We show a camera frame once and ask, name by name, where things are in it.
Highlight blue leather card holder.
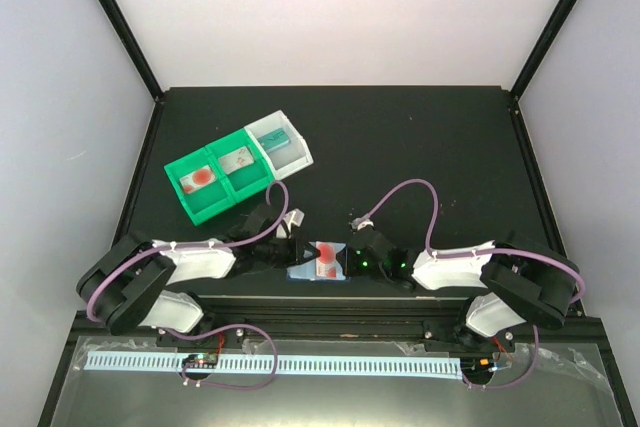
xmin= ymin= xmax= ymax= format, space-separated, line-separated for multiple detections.
xmin=287 ymin=261 xmax=329 ymax=281

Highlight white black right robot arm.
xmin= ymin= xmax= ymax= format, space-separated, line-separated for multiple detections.
xmin=338 ymin=226 xmax=586 ymax=351

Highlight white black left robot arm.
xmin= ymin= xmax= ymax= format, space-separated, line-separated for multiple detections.
xmin=76 ymin=203 xmax=321 ymax=346

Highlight white card red pattern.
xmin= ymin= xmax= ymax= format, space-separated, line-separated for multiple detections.
xmin=218 ymin=146 xmax=255 ymax=175

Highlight card with red circle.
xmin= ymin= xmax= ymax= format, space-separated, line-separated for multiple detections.
xmin=180 ymin=165 xmax=217 ymax=194

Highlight teal card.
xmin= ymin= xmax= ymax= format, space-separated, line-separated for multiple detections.
xmin=258 ymin=128 xmax=291 ymax=154

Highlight green bin middle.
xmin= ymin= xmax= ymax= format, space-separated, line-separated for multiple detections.
xmin=205 ymin=128 xmax=275 ymax=203

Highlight green bin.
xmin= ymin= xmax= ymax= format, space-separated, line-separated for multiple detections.
xmin=205 ymin=128 xmax=275 ymax=203
xmin=164 ymin=148 xmax=235 ymax=226

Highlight white translucent bin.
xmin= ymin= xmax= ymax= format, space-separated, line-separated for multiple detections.
xmin=244 ymin=110 xmax=314 ymax=180

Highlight green bin left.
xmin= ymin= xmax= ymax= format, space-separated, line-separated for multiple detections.
xmin=164 ymin=148 xmax=235 ymax=226

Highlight left controller circuit board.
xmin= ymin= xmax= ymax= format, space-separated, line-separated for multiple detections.
xmin=181 ymin=353 xmax=219 ymax=369

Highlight controller circuit board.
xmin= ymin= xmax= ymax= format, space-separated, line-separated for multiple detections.
xmin=460 ymin=357 xmax=509 ymax=374
xmin=181 ymin=353 xmax=219 ymax=369

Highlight right controller circuit board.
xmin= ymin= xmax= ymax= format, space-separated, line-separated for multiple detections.
xmin=460 ymin=357 xmax=509 ymax=374

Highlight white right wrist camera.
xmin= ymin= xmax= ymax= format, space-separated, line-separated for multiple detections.
xmin=350 ymin=217 xmax=374 ymax=232

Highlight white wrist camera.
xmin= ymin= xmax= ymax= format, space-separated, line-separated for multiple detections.
xmin=350 ymin=217 xmax=374 ymax=232
xmin=275 ymin=209 xmax=304 ymax=239

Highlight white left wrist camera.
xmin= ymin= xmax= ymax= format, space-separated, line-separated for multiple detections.
xmin=275 ymin=209 xmax=304 ymax=239

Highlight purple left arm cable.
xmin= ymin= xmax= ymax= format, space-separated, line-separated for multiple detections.
xmin=85 ymin=180 xmax=291 ymax=323

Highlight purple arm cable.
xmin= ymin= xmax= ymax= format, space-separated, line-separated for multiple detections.
xmin=85 ymin=180 xmax=291 ymax=323
xmin=352 ymin=178 xmax=586 ymax=304

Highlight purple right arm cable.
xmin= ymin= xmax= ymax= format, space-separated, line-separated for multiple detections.
xmin=352 ymin=178 xmax=586 ymax=304

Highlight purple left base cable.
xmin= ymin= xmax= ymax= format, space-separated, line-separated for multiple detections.
xmin=159 ymin=323 xmax=279 ymax=392

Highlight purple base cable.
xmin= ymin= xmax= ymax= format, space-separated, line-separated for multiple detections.
xmin=462 ymin=324 xmax=541 ymax=392
xmin=159 ymin=323 xmax=279 ymax=392

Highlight light blue slotted cable duct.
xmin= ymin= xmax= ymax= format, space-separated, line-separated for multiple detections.
xmin=84 ymin=351 xmax=462 ymax=380

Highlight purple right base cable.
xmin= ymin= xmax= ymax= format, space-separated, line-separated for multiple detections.
xmin=462 ymin=324 xmax=541 ymax=392

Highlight black aluminium frame rail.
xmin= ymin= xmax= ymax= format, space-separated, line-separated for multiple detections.
xmin=74 ymin=296 xmax=609 ymax=346

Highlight black left corner post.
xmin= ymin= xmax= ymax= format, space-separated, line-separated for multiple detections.
xmin=97 ymin=0 xmax=163 ymax=101

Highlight black corner post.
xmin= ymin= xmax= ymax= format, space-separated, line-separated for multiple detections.
xmin=510 ymin=0 xmax=578 ymax=100
xmin=97 ymin=0 xmax=163 ymax=101

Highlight black right corner post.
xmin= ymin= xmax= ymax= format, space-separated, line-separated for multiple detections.
xmin=510 ymin=0 xmax=578 ymax=100

